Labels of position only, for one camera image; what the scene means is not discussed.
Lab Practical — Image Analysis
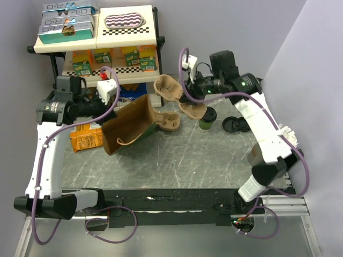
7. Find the green small box front-right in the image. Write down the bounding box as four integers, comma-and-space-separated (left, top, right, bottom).
139, 56, 157, 72

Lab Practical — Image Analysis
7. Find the orange snack bag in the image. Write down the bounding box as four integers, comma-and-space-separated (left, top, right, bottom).
70, 123, 103, 153

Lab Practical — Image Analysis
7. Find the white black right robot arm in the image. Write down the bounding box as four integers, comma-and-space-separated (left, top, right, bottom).
178, 47, 309, 213

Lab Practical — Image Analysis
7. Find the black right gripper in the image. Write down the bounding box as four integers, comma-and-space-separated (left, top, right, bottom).
179, 69, 224, 107

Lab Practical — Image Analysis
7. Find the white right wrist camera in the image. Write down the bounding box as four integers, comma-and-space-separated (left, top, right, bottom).
182, 54, 198, 83

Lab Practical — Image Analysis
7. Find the teal tissue box front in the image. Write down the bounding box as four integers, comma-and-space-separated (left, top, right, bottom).
38, 22, 94, 44

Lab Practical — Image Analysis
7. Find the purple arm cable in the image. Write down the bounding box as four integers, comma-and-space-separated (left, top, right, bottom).
178, 47, 311, 239
31, 66, 121, 245

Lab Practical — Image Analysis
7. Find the cream three-tier shelf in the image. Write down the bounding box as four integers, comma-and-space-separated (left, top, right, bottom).
27, 5, 165, 107

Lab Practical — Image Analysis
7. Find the green small box right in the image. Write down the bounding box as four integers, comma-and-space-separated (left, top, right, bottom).
124, 50, 140, 67

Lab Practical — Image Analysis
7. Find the brown paper bag with handles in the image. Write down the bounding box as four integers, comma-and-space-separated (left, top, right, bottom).
102, 95, 156, 155

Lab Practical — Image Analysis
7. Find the brown cardboard cup carrier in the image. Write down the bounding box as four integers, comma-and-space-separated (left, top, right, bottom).
154, 109, 181, 131

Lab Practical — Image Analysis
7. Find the green paper coffee cup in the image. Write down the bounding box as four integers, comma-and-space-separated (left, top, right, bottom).
198, 107, 217, 130

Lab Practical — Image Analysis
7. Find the blue chip bag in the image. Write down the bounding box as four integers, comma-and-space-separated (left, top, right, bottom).
119, 83, 147, 102

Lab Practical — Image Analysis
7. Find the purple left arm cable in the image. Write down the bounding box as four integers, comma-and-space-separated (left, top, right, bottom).
31, 66, 121, 245

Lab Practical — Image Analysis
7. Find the black plastic cup lid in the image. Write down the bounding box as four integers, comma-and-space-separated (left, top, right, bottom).
202, 106, 217, 122

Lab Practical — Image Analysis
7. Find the green small box left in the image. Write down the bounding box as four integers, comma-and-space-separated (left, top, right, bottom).
72, 60, 93, 77

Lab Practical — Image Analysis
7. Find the striped purple cloth pad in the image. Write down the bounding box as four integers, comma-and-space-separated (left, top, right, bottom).
105, 12, 146, 29

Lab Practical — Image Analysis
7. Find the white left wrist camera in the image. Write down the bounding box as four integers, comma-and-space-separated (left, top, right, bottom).
96, 79, 118, 104

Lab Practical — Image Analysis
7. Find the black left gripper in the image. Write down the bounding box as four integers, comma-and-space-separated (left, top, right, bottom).
74, 88, 118, 125

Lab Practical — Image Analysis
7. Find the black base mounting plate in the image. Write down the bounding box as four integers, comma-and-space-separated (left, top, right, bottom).
63, 188, 297, 230

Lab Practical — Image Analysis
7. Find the grey cup of straws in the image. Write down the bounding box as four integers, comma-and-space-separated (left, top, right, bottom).
247, 125, 299, 166

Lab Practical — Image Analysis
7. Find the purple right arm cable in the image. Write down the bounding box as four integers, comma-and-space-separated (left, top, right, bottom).
178, 47, 311, 239

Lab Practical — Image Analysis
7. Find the green small box centre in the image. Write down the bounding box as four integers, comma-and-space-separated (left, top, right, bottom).
94, 50, 111, 64

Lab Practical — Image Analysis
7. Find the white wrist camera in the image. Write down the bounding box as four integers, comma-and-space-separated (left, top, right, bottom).
96, 79, 118, 104
182, 54, 198, 83

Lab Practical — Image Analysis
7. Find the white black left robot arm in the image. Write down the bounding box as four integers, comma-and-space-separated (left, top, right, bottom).
13, 75, 119, 220

